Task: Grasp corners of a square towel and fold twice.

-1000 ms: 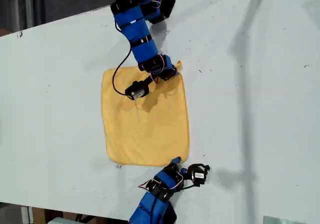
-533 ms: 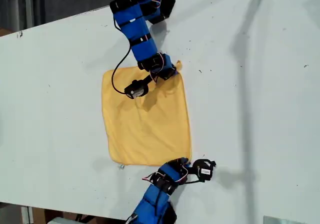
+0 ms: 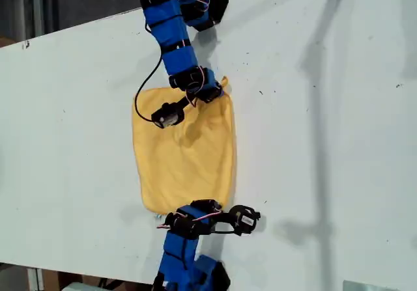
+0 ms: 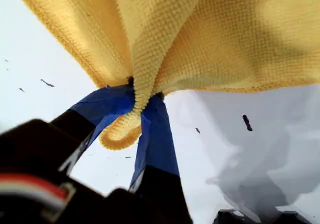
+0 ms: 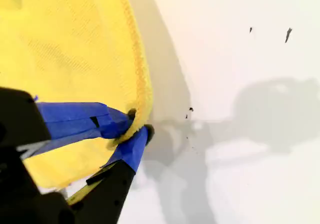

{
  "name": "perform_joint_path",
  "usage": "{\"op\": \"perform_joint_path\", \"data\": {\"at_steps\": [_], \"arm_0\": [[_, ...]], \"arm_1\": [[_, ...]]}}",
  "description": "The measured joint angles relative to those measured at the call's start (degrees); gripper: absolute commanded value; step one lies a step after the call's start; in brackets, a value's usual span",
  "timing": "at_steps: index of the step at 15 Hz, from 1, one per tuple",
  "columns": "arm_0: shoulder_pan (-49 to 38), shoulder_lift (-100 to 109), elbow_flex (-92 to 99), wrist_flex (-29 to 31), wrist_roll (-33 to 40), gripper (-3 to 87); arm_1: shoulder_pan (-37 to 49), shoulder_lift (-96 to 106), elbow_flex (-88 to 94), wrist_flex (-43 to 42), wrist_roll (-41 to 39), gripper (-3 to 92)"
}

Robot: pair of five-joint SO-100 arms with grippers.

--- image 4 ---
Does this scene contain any yellow square towel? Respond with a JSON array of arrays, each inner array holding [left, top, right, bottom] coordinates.
[[7, 0, 320, 151]]

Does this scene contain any red white gripper cable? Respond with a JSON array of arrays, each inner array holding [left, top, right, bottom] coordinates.
[[0, 173, 77, 211]]

